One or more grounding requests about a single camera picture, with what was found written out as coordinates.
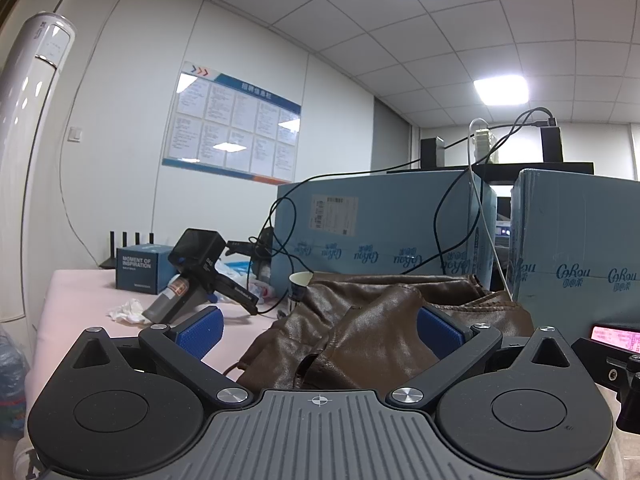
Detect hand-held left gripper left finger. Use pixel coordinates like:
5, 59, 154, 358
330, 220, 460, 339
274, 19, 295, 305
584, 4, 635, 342
67, 305, 253, 408

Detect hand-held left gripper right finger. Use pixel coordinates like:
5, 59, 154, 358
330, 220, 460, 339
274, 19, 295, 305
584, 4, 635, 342
390, 305, 581, 408

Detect brown leather jacket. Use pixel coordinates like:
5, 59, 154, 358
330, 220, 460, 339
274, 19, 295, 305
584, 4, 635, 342
237, 271, 535, 392

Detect white and blue plastic bags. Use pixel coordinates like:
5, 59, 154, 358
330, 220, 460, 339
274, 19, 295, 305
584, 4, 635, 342
220, 255, 281, 306

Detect crumpled white tissue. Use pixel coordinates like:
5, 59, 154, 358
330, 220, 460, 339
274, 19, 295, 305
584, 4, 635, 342
106, 298, 147, 323

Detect small blue printed box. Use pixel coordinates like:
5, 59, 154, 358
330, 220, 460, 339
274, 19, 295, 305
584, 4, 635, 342
116, 243, 177, 295

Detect black clamp device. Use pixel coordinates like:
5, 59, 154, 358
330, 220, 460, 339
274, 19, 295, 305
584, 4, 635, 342
227, 227, 276, 281

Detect paper cup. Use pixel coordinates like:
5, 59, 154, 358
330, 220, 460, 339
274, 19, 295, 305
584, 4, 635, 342
289, 271, 315, 318

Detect black router with antennas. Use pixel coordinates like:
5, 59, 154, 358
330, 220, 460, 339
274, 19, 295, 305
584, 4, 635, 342
98, 231, 156, 271

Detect light blue cardboard box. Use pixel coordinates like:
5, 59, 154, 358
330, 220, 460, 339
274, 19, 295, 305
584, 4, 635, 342
276, 169, 498, 281
507, 168, 640, 328

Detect black upright box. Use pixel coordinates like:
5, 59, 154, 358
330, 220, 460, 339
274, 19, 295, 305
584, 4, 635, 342
420, 136, 446, 168

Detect white plastic device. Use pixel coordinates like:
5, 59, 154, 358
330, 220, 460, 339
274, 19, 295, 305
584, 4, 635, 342
472, 129, 496, 165

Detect black shelf board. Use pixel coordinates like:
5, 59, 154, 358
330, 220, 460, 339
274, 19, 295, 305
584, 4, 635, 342
387, 162, 595, 186

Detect clear water bottle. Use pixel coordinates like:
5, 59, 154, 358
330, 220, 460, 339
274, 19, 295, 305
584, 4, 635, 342
0, 322, 28, 441

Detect black power adapter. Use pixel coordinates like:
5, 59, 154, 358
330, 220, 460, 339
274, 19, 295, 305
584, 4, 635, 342
540, 117, 563, 163

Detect white standing air conditioner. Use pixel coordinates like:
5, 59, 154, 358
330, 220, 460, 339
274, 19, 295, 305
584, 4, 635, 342
0, 14, 77, 323

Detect ceiling light panel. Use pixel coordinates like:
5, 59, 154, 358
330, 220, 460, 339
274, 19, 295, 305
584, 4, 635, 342
472, 76, 530, 110

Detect black camera on grey handle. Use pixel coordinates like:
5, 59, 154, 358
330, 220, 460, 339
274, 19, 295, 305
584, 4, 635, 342
142, 228, 261, 325

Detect white cable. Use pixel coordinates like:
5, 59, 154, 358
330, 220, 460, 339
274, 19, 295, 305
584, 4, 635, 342
467, 117, 516, 301

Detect black cable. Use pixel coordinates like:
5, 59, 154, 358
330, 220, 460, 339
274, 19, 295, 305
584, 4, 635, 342
255, 107, 556, 318
434, 125, 523, 276

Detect wall notice board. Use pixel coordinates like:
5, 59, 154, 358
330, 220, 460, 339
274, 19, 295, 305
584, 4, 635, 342
161, 60, 303, 186

